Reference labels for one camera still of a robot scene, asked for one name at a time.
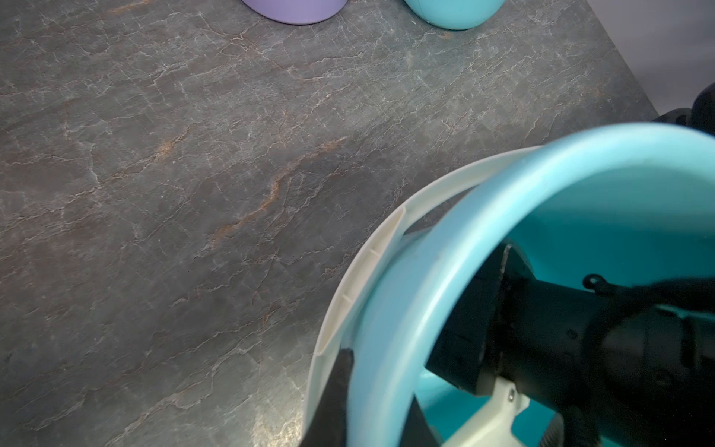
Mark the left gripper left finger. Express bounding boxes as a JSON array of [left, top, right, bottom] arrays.
[[299, 348, 354, 447]]

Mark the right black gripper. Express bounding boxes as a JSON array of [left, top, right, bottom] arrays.
[[426, 244, 687, 441]]

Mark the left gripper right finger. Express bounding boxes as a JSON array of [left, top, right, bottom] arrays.
[[400, 396, 441, 447]]

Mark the teal bucket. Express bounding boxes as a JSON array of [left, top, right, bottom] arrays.
[[303, 123, 714, 446], [405, 0, 505, 31]]

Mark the purple bucket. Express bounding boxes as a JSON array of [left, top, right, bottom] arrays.
[[243, 0, 347, 25]]

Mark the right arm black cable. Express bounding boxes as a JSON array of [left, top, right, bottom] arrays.
[[557, 273, 715, 447]]

